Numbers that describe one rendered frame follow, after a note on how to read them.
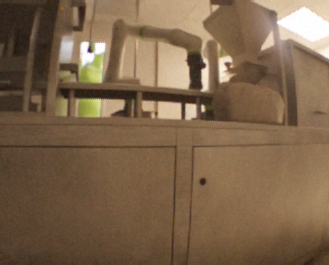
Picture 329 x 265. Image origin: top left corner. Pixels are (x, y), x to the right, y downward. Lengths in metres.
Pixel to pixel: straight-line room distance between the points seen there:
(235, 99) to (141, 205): 0.51
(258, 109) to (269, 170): 0.25
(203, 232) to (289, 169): 0.45
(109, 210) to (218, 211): 0.33
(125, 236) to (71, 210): 0.16
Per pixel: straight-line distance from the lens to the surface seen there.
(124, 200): 0.54
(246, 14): 1.26
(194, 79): 1.16
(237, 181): 0.69
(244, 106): 0.83
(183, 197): 0.59
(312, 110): 1.48
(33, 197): 0.55
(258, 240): 0.87
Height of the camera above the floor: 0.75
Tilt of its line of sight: level
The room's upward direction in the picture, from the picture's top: straight up
